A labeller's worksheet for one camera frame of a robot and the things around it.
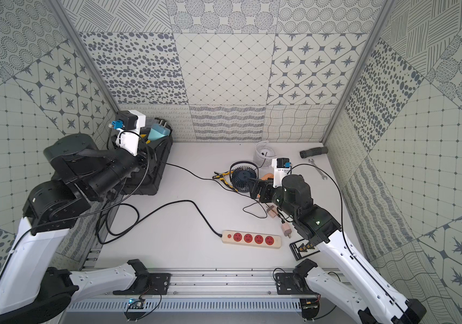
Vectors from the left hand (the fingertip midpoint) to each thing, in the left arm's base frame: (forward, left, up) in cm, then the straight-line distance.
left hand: (153, 126), depth 51 cm
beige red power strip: (-11, -28, -51) cm, 59 cm away
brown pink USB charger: (+2, -37, -51) cm, 63 cm away
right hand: (0, -29, -25) cm, 38 cm away
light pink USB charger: (-6, -42, -52) cm, 67 cm away
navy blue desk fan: (+20, -22, -46) cm, 55 cm away
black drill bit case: (-13, -48, -53) cm, 73 cm away
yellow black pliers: (+22, -11, -51) cm, 57 cm away
